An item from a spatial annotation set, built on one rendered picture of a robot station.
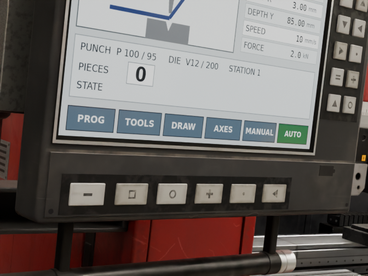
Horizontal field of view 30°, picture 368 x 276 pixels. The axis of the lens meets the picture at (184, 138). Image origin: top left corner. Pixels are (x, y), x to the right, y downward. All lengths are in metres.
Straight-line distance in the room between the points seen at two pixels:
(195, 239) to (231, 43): 0.51
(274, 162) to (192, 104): 0.14
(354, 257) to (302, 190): 1.33
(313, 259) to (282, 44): 1.31
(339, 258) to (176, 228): 1.04
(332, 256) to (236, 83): 1.39
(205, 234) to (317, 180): 0.37
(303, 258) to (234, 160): 1.28
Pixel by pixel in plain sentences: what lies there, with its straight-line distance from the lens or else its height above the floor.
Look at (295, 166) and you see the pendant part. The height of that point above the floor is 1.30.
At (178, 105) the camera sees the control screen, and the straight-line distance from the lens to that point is 0.70.
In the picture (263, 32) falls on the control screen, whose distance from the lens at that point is 0.77.
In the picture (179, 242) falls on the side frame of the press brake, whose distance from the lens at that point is 1.16.
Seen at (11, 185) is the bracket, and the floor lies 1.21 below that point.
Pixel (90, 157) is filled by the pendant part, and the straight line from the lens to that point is 0.64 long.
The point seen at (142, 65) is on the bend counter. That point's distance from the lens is 0.67.
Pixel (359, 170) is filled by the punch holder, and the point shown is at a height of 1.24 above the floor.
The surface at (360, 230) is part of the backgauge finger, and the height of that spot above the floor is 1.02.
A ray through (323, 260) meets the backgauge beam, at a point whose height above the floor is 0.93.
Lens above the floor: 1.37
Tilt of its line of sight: 4 degrees down
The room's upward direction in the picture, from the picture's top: 6 degrees clockwise
